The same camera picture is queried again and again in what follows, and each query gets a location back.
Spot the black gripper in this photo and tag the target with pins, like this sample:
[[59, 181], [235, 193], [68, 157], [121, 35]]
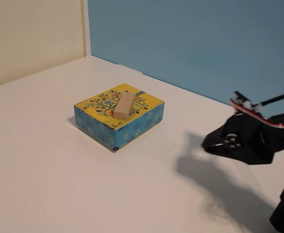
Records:
[[225, 135]]

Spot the wooden Jenga block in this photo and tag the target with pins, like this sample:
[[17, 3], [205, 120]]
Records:
[[123, 106]]

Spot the yellow teal floral box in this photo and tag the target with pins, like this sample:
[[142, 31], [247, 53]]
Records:
[[93, 106]]

